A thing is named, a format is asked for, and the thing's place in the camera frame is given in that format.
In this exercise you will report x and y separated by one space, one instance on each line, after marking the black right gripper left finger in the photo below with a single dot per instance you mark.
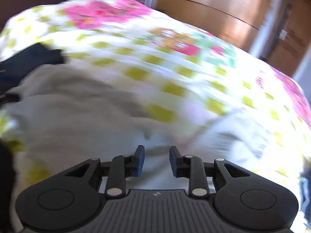
121 168

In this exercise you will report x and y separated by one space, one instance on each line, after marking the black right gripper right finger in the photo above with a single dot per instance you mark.
192 168

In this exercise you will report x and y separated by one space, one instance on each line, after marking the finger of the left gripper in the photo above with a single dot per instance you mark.
9 98

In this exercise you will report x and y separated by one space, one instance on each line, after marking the light grey pants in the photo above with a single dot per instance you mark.
64 117

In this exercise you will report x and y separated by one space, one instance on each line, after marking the folded black garment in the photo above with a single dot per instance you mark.
15 68

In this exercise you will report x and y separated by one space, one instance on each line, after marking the checkered floral bed quilt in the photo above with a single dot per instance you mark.
178 74

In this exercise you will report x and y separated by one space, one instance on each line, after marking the folded dark grey jeans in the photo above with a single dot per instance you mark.
304 185

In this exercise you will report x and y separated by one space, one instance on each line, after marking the wooden wardrobe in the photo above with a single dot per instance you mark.
235 21

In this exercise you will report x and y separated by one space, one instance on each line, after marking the brown wooden door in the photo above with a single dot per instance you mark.
289 39

